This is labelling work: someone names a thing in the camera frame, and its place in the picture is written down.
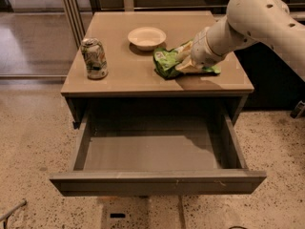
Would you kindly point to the floor outlet cover plate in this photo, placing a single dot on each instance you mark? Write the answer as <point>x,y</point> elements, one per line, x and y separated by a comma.
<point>124,213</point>

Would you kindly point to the metal railing frame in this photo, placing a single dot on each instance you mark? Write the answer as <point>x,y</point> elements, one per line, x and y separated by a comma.
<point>158,0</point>

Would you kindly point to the white paper bowl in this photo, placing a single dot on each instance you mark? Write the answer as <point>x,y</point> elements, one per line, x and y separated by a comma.
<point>147,38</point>

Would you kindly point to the grey metal rod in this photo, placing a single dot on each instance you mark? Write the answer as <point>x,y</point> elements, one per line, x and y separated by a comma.
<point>12,210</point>

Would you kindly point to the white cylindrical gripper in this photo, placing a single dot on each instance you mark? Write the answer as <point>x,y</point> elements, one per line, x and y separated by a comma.
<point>202,52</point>

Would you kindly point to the green rice chip bag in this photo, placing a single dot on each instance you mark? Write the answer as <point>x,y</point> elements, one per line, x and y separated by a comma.
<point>165,63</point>

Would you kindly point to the open grey top drawer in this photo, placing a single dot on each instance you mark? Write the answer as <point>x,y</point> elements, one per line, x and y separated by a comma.
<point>149,155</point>

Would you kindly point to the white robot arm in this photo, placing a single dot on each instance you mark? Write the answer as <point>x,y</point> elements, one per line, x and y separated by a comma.
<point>247,22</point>

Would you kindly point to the grey cabinet with tan top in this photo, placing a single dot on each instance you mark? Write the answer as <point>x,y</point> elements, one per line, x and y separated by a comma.
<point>131,71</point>

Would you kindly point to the crushed patterned drink can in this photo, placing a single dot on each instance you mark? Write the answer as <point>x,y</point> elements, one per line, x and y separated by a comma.
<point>94,57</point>

